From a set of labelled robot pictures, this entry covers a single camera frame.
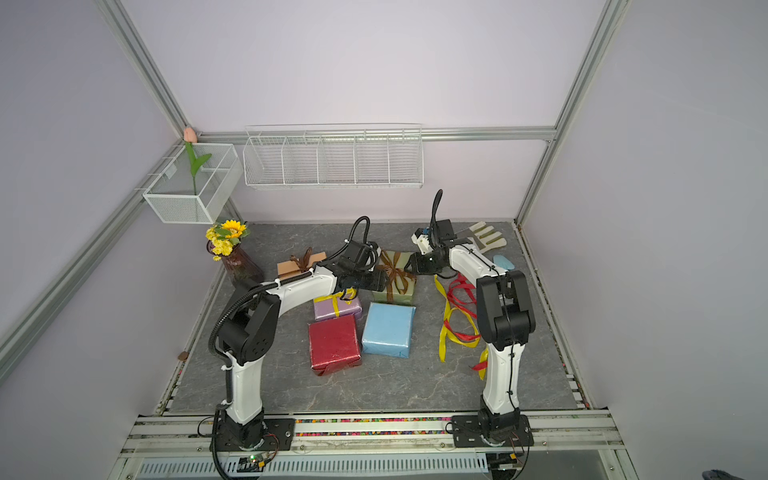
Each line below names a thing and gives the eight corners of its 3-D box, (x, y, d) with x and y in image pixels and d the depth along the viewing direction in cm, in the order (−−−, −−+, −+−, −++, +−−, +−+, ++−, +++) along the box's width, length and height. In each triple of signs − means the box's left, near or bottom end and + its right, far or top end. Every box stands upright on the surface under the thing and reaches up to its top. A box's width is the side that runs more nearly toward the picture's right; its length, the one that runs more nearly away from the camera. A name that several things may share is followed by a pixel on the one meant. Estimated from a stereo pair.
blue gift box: (363, 355, 88) (361, 345, 83) (371, 312, 97) (369, 301, 91) (411, 360, 87) (412, 351, 81) (415, 317, 96) (416, 306, 90)
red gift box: (316, 379, 84) (310, 371, 78) (313, 333, 93) (308, 323, 87) (363, 368, 86) (360, 359, 80) (356, 324, 94) (353, 314, 89)
